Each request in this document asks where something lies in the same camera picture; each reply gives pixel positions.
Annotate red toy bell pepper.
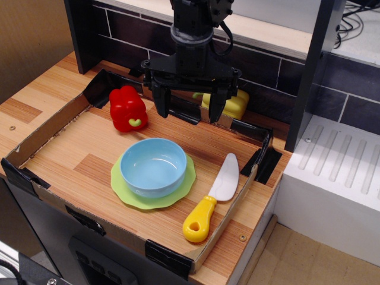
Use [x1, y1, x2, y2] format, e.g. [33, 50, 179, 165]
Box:
[109, 85, 148, 132]

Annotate dark grey vertical post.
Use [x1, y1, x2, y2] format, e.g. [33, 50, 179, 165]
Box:
[285, 0, 346, 152]

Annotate grey toy oven front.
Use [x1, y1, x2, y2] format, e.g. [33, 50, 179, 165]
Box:
[68, 236, 140, 285]

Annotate light blue bowl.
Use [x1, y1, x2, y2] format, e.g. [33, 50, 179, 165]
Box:
[119, 138, 187, 198]

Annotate yellow handled toy knife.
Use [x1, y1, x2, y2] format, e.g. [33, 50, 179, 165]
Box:
[182, 153, 239, 243]

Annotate cardboard fence with black tape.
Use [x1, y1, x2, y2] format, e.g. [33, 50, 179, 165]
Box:
[1, 65, 291, 284]

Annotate white toy sink drainboard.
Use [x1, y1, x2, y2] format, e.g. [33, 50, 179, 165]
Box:
[274, 116, 379, 265]

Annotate yellow toy bell pepper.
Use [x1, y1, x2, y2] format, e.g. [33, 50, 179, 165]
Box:
[192, 90, 249, 119]

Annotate black cables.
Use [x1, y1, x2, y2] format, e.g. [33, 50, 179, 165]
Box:
[333, 0, 380, 50]

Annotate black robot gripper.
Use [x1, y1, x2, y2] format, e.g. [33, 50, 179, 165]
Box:
[141, 27, 241, 124]

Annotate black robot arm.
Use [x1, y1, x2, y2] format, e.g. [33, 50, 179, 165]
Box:
[141, 1, 242, 123]

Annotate light green plate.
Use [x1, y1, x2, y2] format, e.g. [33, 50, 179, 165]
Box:
[110, 155, 196, 210]

